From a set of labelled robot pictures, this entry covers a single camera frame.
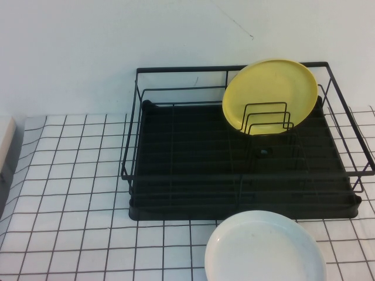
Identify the black wire dish rack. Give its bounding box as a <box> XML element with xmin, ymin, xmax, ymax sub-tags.
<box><xmin>120</xmin><ymin>61</ymin><xmax>375</xmax><ymax>196</ymax></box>

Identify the white black-checked tablecloth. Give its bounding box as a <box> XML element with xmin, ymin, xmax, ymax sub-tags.
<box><xmin>0</xmin><ymin>107</ymin><xmax>375</xmax><ymax>281</ymax></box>

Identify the black plastic drip tray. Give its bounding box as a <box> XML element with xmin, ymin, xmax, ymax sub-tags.
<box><xmin>128</xmin><ymin>99</ymin><xmax>363</xmax><ymax>222</ymax></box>

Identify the white round plate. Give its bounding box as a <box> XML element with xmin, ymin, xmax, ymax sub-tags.
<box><xmin>204</xmin><ymin>210</ymin><xmax>327</xmax><ymax>281</ymax></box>

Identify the yellow round plate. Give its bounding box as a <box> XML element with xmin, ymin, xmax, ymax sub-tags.
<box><xmin>221</xmin><ymin>59</ymin><xmax>319</xmax><ymax>136</ymax></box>

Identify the beige grey-sided block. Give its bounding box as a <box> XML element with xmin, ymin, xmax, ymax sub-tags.
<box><xmin>0</xmin><ymin>116</ymin><xmax>24</xmax><ymax>219</ymax></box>

